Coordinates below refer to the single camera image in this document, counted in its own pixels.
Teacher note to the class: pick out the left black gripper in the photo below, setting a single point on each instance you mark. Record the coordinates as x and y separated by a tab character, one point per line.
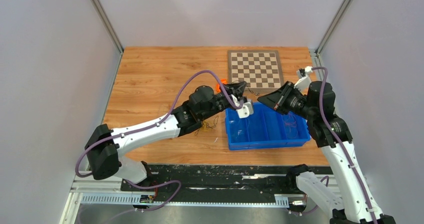
237	89

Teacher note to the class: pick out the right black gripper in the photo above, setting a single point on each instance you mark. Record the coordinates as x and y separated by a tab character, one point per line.
276	98

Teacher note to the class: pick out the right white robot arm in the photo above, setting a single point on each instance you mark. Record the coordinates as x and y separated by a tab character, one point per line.
333	137

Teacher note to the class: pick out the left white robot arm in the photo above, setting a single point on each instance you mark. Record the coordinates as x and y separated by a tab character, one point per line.
106	148

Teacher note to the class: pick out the wooden chessboard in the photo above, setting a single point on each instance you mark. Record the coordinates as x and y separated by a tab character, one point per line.
261	69

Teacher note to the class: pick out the blue plastic divided bin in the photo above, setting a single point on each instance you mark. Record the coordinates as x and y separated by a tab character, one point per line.
265	129

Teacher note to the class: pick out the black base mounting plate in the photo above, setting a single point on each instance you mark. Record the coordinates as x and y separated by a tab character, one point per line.
219	183

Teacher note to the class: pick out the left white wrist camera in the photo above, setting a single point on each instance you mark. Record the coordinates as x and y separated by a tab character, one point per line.
244	106

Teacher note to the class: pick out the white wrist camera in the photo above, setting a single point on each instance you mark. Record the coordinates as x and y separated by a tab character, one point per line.
244	106
303	78

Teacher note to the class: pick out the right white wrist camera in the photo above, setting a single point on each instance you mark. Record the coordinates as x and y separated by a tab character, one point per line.
303	78

